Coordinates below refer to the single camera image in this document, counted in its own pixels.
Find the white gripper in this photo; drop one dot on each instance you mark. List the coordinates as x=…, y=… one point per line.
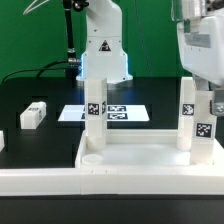
x=202, y=53

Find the white desk top tray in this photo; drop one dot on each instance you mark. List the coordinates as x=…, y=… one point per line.
x=138, y=148

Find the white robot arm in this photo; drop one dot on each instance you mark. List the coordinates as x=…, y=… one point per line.
x=104, y=55

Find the white marker base plate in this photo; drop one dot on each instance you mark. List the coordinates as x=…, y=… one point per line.
x=121, y=113

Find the black post with connector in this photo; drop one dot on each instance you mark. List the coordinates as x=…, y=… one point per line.
x=73, y=67

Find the white front obstacle wall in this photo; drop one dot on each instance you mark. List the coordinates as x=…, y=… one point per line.
x=116, y=181

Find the white obstacle wall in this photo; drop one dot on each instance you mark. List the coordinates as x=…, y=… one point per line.
x=2, y=142
x=116, y=181

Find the white left obstacle wall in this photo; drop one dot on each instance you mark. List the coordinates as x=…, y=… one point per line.
x=2, y=142

